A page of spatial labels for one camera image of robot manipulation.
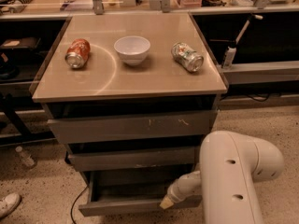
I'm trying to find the clear plastic water bottle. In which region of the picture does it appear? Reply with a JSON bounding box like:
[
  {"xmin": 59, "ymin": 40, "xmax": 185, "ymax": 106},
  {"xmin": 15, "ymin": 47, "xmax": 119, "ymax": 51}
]
[{"xmin": 15, "ymin": 146, "xmax": 36, "ymax": 168}]

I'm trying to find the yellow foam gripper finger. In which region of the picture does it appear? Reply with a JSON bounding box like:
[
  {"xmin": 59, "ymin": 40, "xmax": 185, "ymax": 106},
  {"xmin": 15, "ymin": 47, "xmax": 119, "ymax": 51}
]
[{"xmin": 160, "ymin": 195, "xmax": 175, "ymax": 209}]

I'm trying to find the black floor cable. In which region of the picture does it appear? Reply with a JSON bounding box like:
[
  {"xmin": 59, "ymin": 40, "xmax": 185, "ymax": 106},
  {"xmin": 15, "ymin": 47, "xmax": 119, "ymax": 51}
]
[{"xmin": 69, "ymin": 185, "xmax": 90, "ymax": 224}]

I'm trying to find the white bowl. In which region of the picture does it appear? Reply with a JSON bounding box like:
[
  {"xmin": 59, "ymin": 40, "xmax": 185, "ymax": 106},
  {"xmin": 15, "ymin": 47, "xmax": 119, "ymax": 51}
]
[{"xmin": 114, "ymin": 35, "xmax": 150, "ymax": 66}]

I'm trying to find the white handled tool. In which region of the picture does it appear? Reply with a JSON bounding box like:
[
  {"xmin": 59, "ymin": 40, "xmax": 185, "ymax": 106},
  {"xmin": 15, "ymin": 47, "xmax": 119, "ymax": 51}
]
[{"xmin": 235, "ymin": 14, "xmax": 263, "ymax": 45}]

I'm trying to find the grey drawer cabinet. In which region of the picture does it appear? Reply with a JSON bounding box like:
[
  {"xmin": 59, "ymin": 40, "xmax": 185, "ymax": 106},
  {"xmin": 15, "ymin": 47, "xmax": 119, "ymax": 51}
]
[{"xmin": 28, "ymin": 12, "xmax": 229, "ymax": 185}]

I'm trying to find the grey bottom drawer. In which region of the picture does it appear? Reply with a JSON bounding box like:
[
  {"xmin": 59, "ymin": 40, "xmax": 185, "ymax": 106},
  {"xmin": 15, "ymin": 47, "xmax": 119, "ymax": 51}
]
[{"xmin": 78, "ymin": 164, "xmax": 192, "ymax": 217}]

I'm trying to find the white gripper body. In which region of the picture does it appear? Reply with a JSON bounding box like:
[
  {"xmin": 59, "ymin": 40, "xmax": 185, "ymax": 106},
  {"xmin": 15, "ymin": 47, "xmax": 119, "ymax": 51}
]
[{"xmin": 167, "ymin": 180, "xmax": 191, "ymax": 203}]

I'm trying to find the silver green soda can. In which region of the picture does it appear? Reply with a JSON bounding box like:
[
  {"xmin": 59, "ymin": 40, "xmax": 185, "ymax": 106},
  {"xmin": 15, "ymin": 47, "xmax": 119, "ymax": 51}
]
[{"xmin": 171, "ymin": 42, "xmax": 204, "ymax": 73}]

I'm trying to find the grey top drawer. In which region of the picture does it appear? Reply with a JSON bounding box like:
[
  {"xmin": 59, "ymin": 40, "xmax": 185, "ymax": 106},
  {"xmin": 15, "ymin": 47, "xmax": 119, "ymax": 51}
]
[{"xmin": 48, "ymin": 110, "xmax": 217, "ymax": 144}]

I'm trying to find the grey drawer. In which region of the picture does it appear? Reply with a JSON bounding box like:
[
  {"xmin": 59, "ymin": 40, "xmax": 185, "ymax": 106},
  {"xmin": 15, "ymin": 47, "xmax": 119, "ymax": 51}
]
[
  {"xmin": 68, "ymin": 147, "xmax": 198, "ymax": 172},
  {"xmin": 78, "ymin": 164, "xmax": 192, "ymax": 217},
  {"xmin": 48, "ymin": 110, "xmax": 217, "ymax": 144}
]

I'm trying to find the grey middle drawer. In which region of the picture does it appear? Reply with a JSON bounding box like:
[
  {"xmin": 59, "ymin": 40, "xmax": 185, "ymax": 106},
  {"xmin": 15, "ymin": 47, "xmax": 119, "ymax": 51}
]
[{"xmin": 68, "ymin": 147, "xmax": 198, "ymax": 172}]

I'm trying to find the white glue bottle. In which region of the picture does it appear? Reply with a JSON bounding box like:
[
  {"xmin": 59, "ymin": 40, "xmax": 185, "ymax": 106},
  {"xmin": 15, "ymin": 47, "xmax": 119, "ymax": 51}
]
[{"xmin": 221, "ymin": 47, "xmax": 236, "ymax": 69}]

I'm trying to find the white sneaker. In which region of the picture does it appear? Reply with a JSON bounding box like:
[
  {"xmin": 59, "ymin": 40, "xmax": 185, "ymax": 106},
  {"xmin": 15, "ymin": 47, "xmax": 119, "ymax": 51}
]
[{"xmin": 0, "ymin": 193, "xmax": 21, "ymax": 218}]

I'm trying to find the orange soda can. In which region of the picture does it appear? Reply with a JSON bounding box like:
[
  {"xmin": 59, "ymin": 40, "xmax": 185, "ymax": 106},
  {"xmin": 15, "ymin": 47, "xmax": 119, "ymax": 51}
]
[{"xmin": 64, "ymin": 38, "xmax": 91, "ymax": 69}]

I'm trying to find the black box on shelf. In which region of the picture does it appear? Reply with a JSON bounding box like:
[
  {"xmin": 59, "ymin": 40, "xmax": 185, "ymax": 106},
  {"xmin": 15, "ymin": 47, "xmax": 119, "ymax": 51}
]
[{"xmin": 0, "ymin": 37, "xmax": 40, "ymax": 49}]

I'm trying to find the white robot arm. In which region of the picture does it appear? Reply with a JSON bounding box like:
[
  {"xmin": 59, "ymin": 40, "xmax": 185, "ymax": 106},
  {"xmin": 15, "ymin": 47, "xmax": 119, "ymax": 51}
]
[{"xmin": 160, "ymin": 131, "xmax": 284, "ymax": 224}]

